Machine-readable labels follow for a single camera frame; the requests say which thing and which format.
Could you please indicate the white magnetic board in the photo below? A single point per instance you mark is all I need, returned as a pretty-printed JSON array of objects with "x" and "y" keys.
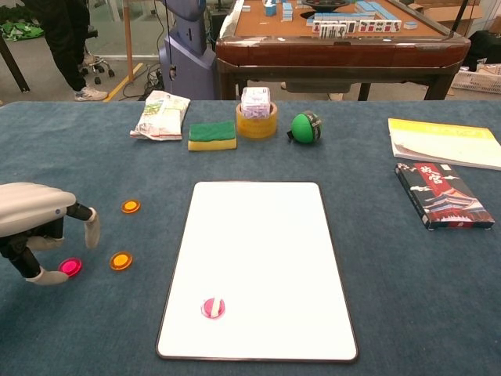
[{"x": 266, "y": 254}]

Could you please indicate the pink disc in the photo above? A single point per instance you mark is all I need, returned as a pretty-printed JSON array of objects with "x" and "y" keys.
[
  {"x": 72, "y": 265},
  {"x": 213, "y": 308}
]

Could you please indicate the mahjong tiles with black prints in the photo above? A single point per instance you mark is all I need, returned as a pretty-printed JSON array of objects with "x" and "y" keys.
[{"x": 332, "y": 30}]

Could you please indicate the white purple tissue pack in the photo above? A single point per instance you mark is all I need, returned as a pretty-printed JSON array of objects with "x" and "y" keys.
[{"x": 255, "y": 102}]

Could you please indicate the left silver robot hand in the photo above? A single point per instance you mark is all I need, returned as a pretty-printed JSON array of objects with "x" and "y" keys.
[{"x": 31, "y": 203}]

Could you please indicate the person in black trousers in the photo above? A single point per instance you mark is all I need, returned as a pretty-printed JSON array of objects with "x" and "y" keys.
[{"x": 62, "y": 39}]

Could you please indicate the green yellow sponge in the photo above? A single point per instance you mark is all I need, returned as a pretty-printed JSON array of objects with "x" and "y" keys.
[{"x": 212, "y": 135}]

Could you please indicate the wooden pole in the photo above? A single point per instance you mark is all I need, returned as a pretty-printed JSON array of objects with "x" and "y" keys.
[{"x": 127, "y": 39}]

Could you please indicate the blue backed mahjong tile wall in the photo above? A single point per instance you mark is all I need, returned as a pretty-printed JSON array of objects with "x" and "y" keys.
[{"x": 340, "y": 16}]

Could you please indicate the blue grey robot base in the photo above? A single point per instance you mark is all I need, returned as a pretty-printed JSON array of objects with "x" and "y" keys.
[{"x": 188, "y": 66}]

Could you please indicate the white plastic basket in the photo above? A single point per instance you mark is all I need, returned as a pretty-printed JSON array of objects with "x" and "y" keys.
[{"x": 475, "y": 82}]

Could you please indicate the black bag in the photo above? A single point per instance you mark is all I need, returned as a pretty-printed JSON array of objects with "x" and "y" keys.
[{"x": 485, "y": 47}]

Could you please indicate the black bowl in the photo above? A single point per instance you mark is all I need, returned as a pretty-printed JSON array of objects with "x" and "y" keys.
[{"x": 325, "y": 4}]

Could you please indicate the black office chair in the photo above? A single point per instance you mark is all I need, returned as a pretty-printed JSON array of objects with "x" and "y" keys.
[{"x": 96, "y": 62}]

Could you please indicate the single blue mahjong tile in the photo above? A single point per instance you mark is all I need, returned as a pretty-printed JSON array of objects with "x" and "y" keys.
[{"x": 410, "y": 25}]

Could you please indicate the white snack bag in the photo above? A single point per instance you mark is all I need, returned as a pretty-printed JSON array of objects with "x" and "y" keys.
[{"x": 160, "y": 117}]

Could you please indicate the brown mahjong table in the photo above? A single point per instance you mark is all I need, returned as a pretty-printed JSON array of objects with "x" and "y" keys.
[{"x": 332, "y": 55}]

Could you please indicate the mahjong tiles with red prints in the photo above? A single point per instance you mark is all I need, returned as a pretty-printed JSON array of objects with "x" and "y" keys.
[{"x": 373, "y": 26}]

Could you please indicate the blue felt table cover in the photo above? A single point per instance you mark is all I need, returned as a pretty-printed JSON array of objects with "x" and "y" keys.
[{"x": 78, "y": 333}]

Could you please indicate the black table leg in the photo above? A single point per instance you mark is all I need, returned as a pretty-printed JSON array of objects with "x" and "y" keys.
[{"x": 15, "y": 70}]

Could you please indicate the green material pile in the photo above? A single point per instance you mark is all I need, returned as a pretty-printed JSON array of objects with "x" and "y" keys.
[{"x": 19, "y": 30}]

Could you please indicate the yellow tape roll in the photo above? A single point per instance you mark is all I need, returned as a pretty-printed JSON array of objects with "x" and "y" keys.
[{"x": 256, "y": 131}]

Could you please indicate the dark red patterned box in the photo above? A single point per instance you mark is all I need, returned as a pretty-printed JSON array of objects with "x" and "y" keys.
[{"x": 446, "y": 196}]

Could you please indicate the yellow white notebook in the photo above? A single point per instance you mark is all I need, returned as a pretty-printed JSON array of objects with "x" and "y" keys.
[{"x": 446, "y": 145}]

